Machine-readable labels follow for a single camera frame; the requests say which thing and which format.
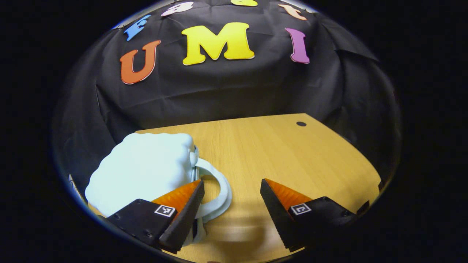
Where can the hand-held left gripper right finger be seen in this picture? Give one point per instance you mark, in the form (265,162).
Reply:
(278,215)

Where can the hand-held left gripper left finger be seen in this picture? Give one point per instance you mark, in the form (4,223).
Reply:
(182,219)

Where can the light blue small suitcase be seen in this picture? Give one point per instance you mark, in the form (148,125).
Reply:
(142,168)

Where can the black backdrop cloth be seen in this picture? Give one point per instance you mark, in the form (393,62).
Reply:
(226,91)

